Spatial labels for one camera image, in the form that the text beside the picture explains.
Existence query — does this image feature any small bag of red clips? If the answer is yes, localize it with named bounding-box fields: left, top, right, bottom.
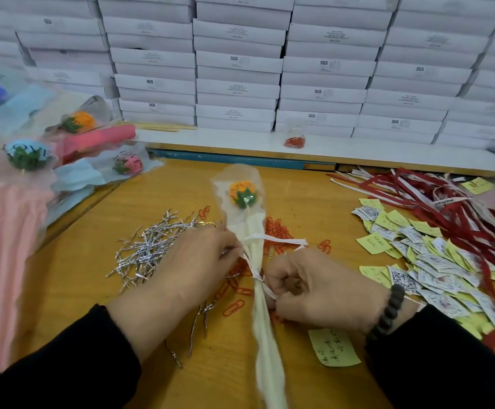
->
left=283, top=127, right=307, bottom=150

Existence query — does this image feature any black bead bracelet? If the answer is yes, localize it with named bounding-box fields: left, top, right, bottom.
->
left=369, top=282, right=407, bottom=341

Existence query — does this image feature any person's left hand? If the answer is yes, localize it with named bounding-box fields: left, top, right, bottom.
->
left=107, top=224, right=244, bottom=363

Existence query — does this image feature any pile of yellow white tags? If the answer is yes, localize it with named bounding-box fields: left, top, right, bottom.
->
left=307, top=153, right=495, bottom=369

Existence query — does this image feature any pile of flowers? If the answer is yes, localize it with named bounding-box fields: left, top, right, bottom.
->
left=0, top=59, right=163, bottom=375

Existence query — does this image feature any single white ribbon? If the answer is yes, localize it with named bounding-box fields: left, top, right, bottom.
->
left=241, top=232, right=310, bottom=302

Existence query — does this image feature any pile of orange paper clips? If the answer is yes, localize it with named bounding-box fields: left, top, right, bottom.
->
left=196, top=204, right=334, bottom=324

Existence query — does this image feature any pile of red ribbons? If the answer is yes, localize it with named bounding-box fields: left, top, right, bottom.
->
left=331, top=168, right=495, bottom=358

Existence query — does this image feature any orange rose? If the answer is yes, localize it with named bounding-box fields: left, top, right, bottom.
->
left=212, top=164, right=290, bottom=409

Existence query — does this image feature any person's right hand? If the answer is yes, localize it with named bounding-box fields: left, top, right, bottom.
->
left=263, top=247, right=419, bottom=333

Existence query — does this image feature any wall of stacked white boxes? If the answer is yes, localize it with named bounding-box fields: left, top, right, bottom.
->
left=0, top=0, right=495, bottom=152

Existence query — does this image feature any wooden sticks bundle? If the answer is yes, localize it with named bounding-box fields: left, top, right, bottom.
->
left=137, top=122, right=198, bottom=133

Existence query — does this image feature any pile of silver twist ties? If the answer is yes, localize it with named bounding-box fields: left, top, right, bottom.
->
left=107, top=208, right=232, bottom=370

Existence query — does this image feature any person's left forearm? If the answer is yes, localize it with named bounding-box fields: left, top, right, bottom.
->
left=0, top=304, right=144, bottom=409

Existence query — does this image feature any person's right forearm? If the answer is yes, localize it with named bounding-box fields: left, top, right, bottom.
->
left=367, top=304, right=495, bottom=409

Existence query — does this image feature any long white board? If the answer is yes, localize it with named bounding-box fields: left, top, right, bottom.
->
left=139, top=127, right=495, bottom=177

